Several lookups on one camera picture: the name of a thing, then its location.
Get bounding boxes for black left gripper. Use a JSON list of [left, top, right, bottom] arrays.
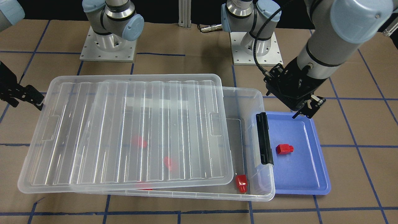
[[264, 59, 326, 119]]

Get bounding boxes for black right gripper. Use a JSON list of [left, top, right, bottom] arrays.
[[0, 62, 44, 111]]

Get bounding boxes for red block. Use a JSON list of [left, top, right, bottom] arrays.
[[276, 144, 294, 155], [235, 174, 248, 194], [131, 136, 148, 148], [163, 156, 179, 172]]

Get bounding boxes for clear plastic box lid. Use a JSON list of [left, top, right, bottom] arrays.
[[17, 74, 234, 194]]

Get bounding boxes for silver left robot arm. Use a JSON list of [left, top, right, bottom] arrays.
[[221, 0, 397, 119]]

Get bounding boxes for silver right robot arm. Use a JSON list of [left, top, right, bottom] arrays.
[[0, 0, 145, 110]]

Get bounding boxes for blue plastic tray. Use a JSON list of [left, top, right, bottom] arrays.
[[267, 111, 331, 195]]

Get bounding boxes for clear plastic storage box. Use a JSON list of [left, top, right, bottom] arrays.
[[85, 87, 275, 202]]

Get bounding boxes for black box latch handle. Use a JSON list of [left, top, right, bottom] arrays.
[[256, 112, 274, 165]]

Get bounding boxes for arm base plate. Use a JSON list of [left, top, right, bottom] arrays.
[[80, 27, 137, 63], [229, 32, 284, 66]]

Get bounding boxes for aluminium frame post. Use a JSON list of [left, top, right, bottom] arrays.
[[178, 0, 192, 29]]

